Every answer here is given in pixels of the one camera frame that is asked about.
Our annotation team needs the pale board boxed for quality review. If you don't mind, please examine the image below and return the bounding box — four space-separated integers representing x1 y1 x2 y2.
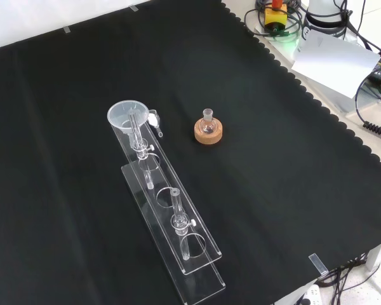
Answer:
291 29 381 100

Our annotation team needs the clear funnel stand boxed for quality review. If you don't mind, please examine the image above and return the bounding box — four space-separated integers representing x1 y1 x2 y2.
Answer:
109 109 227 305

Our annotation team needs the small round-bottom flask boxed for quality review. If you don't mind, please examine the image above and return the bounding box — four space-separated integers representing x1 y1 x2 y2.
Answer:
200 108 217 135

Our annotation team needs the black cable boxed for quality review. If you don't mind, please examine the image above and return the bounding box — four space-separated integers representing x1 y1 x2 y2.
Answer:
354 71 381 141
243 0 267 36

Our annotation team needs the black cloth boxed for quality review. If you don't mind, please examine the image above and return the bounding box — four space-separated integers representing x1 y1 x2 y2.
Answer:
0 0 381 305

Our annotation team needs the yellow stop button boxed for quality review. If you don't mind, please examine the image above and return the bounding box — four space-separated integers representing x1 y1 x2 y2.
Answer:
264 0 288 34

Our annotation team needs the cork ring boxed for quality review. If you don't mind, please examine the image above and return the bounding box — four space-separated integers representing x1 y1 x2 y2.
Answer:
194 117 224 146

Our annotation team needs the white power strip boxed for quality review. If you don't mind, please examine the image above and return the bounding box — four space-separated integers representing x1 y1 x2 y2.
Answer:
293 283 323 305

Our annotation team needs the clear plastic funnel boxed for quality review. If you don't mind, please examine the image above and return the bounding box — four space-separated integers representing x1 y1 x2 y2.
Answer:
107 100 150 149

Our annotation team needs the glass weighing funnel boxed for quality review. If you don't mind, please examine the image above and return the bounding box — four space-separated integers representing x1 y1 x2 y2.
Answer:
147 109 164 139

